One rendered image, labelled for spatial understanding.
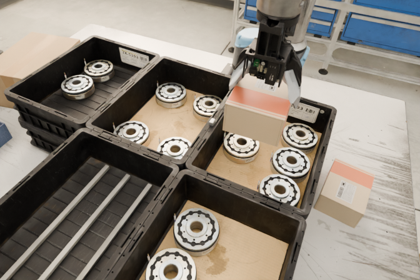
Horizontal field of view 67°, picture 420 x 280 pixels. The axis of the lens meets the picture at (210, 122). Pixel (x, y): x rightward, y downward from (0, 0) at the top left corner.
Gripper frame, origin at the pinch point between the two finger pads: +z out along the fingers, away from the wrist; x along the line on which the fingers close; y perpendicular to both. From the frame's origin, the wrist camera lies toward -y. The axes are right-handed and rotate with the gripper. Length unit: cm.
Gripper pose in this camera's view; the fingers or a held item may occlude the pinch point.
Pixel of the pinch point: (263, 97)
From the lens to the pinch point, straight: 69.0
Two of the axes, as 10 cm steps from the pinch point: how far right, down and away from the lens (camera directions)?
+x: 9.3, 2.8, -2.4
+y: -3.7, 6.3, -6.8
